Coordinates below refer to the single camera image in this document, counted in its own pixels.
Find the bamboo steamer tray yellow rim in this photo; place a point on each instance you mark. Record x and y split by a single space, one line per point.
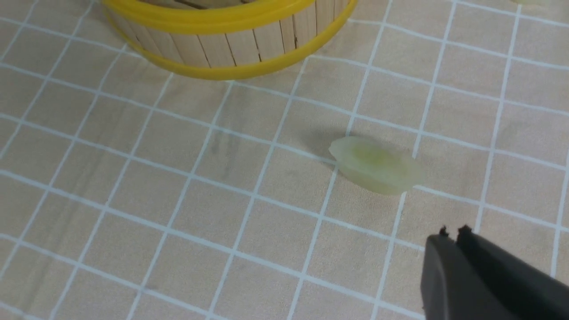
227 40

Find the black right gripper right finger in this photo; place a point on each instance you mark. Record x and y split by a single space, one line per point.
523 290

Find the beige checkered tablecloth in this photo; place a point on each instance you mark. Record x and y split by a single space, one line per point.
132 193

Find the greenish dumpling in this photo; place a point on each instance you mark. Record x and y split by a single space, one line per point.
376 167

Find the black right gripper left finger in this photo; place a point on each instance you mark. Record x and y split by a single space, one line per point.
450 287

